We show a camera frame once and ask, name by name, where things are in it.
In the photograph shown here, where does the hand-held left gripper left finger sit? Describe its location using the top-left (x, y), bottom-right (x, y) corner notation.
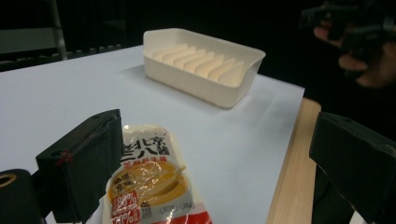
top-left (35, 108), bottom-right (124, 224)

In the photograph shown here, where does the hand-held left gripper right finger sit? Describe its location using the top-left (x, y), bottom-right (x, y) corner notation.
top-left (308, 111), bottom-right (396, 224)

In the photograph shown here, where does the sauce packet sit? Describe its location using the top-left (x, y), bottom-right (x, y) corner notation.
top-left (102, 124), bottom-right (213, 224)

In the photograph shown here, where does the cream plastic divided box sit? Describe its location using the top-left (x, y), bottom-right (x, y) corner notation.
top-left (142, 27), bottom-right (266, 109)

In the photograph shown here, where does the white paper sheet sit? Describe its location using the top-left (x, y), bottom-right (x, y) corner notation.
top-left (0, 45), bottom-right (305, 224)

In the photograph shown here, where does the metal stand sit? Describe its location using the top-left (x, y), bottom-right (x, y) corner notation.
top-left (46, 0), bottom-right (68, 62)

